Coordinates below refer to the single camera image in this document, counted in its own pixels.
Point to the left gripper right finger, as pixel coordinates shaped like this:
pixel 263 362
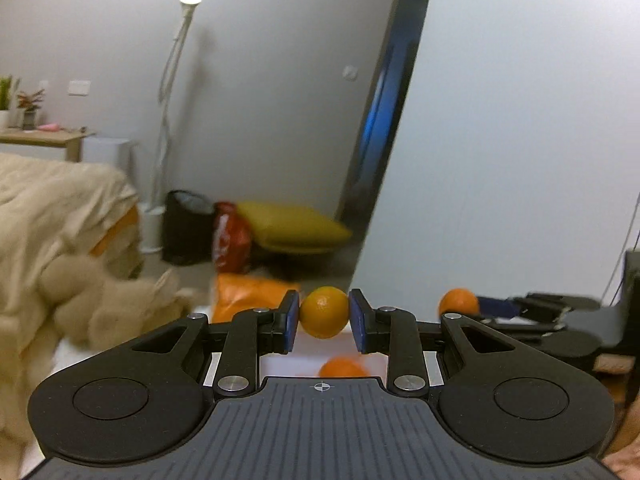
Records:
pixel 397 334

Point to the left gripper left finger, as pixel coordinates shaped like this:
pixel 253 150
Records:
pixel 260 334

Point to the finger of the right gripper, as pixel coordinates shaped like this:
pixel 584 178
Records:
pixel 526 332
pixel 498 308

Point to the small mandarin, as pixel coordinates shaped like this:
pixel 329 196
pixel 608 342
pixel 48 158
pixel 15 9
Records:
pixel 324 313

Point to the orange bag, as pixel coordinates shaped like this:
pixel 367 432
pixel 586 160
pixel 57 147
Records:
pixel 235 293

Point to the large orange in tray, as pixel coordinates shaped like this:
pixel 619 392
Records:
pixel 343 366

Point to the white tray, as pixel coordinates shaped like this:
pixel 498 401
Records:
pixel 308 355

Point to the red bag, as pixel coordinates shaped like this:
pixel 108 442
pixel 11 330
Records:
pixel 232 240

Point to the yellow cushion chair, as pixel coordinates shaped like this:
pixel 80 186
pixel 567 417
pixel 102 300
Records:
pixel 292 229

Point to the black bin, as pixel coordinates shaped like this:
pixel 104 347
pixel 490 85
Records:
pixel 188 228

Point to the white floor lamp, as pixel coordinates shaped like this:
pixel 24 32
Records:
pixel 152 210

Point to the brown teddy bear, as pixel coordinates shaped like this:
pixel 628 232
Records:
pixel 93 309

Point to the dark door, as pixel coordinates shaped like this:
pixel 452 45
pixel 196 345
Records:
pixel 381 116

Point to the white fluffy blanket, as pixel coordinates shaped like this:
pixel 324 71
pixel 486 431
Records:
pixel 129 412

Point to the white cabinet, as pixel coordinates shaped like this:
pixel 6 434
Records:
pixel 116 152

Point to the wooden desk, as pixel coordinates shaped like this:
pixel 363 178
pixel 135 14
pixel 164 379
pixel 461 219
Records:
pixel 53 145

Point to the potted plant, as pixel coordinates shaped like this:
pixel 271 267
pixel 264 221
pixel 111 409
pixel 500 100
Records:
pixel 30 103

